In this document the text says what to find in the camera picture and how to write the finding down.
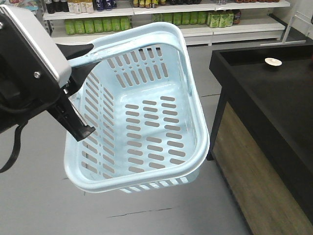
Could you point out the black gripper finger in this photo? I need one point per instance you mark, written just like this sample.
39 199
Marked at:
66 114
74 51

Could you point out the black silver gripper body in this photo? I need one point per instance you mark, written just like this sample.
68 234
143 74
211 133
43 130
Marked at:
32 68

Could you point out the light blue plastic basket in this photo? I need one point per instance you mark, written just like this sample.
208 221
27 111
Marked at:
141 98

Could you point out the white store shelf unit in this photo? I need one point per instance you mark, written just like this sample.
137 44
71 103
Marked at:
205 23

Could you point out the black wooden display stand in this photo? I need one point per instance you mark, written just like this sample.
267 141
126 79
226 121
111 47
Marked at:
262 135

